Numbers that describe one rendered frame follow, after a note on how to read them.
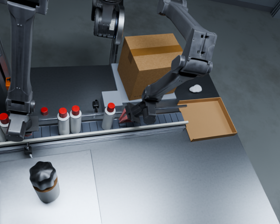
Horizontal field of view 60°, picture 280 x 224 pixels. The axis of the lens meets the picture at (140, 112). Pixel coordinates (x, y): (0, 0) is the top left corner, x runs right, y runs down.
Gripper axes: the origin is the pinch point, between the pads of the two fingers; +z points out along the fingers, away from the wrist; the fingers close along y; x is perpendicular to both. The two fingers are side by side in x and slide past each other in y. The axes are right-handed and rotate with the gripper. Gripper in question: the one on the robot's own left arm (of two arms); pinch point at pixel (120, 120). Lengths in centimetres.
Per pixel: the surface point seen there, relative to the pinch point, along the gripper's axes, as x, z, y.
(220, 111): 59, -36, -5
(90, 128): -7.7, 13.9, -0.3
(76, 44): 55, 74, -152
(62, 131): -22.1, 18.0, 2.6
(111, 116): -10.6, -2.7, 2.1
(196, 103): 48, -26, -12
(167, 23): 150, -5, -190
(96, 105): -11.0, 4.8, -8.5
